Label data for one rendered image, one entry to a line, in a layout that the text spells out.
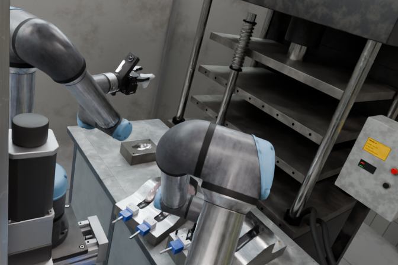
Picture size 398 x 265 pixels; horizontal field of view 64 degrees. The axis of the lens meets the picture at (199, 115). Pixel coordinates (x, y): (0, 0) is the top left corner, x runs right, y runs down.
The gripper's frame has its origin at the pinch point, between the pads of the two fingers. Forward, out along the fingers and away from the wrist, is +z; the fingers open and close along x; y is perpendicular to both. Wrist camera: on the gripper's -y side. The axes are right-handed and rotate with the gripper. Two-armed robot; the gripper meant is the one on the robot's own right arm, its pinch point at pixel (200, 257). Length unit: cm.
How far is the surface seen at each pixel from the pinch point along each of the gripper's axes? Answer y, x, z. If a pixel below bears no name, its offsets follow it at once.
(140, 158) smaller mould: -17, -78, 8
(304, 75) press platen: -82, -36, -60
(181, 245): 1.6, -9.6, 2.4
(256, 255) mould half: -24.1, 7.9, 1.9
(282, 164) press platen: -79, -27, -9
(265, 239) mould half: -32.2, 5.0, -0.8
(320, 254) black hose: -56, 20, 3
